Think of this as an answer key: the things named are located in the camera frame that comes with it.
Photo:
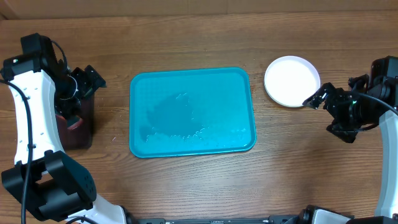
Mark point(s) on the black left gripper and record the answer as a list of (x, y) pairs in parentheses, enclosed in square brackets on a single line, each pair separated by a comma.
[(89, 84)]

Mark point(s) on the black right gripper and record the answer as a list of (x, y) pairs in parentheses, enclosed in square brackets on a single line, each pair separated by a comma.
[(346, 133)]

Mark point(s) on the white plate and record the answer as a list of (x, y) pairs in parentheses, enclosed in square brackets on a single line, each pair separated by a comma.
[(290, 80)]

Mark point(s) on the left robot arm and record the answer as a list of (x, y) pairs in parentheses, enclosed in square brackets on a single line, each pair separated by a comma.
[(48, 183)]

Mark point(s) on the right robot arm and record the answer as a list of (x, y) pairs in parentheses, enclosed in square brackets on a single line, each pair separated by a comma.
[(371, 102)]

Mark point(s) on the dark maroon tray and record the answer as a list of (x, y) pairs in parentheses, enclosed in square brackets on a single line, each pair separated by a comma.
[(82, 136)]

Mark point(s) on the blue plastic tray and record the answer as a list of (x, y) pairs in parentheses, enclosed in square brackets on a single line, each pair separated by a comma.
[(191, 112)]

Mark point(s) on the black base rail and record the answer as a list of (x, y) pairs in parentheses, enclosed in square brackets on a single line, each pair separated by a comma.
[(273, 219)]

